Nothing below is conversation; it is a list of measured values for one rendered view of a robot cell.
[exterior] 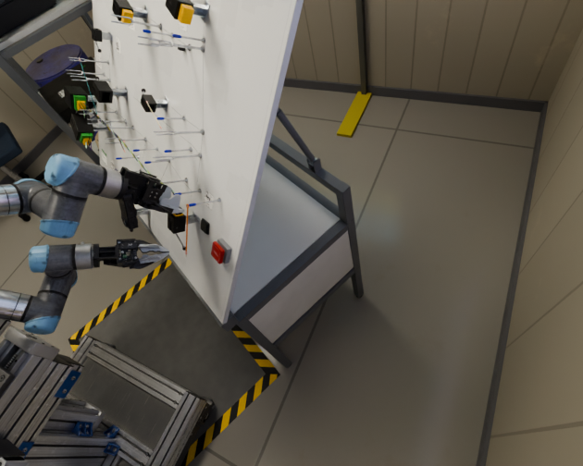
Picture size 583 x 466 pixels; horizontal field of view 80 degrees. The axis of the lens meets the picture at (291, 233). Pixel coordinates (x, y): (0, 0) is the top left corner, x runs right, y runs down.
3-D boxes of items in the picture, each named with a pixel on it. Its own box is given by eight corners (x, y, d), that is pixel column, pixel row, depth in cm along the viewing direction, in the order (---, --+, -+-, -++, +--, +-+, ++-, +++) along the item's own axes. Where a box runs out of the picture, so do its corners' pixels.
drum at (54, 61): (77, 144, 348) (9, 76, 285) (110, 110, 368) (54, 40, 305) (112, 154, 327) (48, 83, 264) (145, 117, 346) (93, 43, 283)
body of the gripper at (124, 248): (139, 263, 103) (92, 265, 98) (139, 266, 111) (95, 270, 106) (138, 237, 105) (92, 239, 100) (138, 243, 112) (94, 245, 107)
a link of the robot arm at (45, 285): (42, 300, 107) (32, 286, 98) (55, 267, 113) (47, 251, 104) (70, 302, 109) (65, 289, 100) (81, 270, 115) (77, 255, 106)
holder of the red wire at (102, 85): (117, 72, 137) (86, 69, 130) (130, 91, 132) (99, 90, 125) (116, 84, 140) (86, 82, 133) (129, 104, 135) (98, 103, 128)
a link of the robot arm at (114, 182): (98, 200, 87) (88, 187, 92) (117, 204, 91) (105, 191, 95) (110, 173, 86) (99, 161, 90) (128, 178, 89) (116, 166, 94)
